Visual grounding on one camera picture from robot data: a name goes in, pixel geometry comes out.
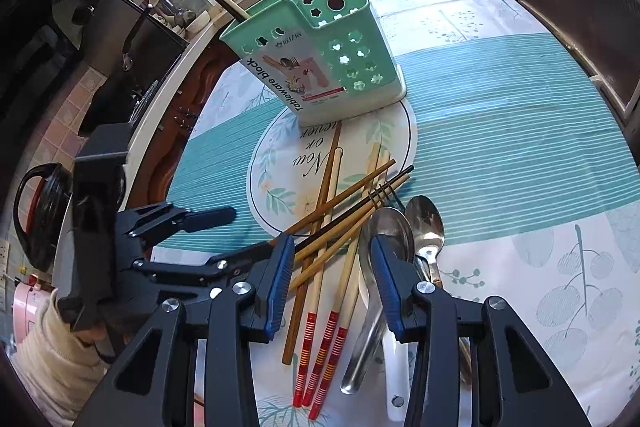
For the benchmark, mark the white bowl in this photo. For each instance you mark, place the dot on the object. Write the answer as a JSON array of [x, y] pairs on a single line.
[[199, 23]]

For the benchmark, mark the black range hood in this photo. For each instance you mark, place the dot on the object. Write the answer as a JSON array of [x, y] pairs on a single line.
[[25, 32]]

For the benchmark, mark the steel tablespoon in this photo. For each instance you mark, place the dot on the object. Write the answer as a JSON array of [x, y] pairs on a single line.
[[425, 222]]

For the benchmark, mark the green plastic utensil holder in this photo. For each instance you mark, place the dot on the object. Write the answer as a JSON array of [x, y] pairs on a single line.
[[320, 57]]

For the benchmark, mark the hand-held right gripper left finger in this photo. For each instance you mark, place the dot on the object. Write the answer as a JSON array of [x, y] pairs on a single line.
[[280, 282]]

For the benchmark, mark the red striped bamboo chopstick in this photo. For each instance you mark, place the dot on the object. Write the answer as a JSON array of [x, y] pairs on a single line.
[[306, 357], [332, 367], [322, 352]]

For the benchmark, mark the black stove splash guard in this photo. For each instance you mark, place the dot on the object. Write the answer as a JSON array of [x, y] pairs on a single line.
[[150, 52]]

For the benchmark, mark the long brown wooden chopstick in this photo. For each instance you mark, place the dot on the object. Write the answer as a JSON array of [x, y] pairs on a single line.
[[294, 327]]

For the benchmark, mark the white ceramic spoon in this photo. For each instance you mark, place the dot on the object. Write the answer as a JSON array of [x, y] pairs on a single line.
[[397, 377]]

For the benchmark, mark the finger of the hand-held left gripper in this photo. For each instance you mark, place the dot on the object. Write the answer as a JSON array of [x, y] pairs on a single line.
[[210, 217], [225, 264]]

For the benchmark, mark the black pressure cooker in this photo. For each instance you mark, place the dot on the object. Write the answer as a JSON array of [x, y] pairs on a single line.
[[47, 217]]

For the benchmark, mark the teal floral printed tablecloth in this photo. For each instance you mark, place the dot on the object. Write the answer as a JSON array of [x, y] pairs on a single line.
[[500, 132]]

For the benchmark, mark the steel fork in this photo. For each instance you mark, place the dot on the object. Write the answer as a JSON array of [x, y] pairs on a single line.
[[382, 196]]

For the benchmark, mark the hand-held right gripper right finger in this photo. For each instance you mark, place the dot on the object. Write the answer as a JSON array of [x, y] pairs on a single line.
[[387, 287]]

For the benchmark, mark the person's left forearm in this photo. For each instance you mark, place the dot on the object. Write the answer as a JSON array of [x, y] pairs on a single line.
[[50, 367]]

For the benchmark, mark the pink small appliance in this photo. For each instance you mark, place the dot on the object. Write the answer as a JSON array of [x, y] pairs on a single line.
[[27, 302]]

